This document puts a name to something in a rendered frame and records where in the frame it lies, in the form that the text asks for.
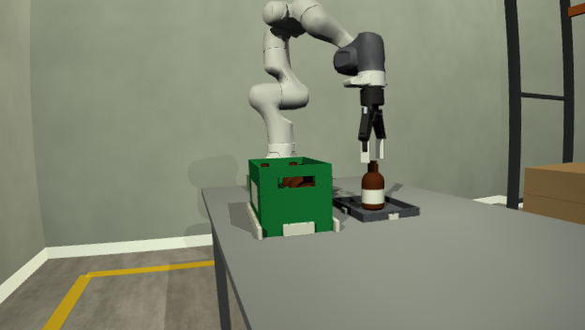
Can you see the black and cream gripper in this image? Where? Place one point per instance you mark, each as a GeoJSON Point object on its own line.
{"type": "Point", "coordinates": [370, 97]}

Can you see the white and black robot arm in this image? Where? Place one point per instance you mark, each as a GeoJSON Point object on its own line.
{"type": "Point", "coordinates": [363, 57]}

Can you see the green bottle crate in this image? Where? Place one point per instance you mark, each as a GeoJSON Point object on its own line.
{"type": "Point", "coordinates": [283, 205]}

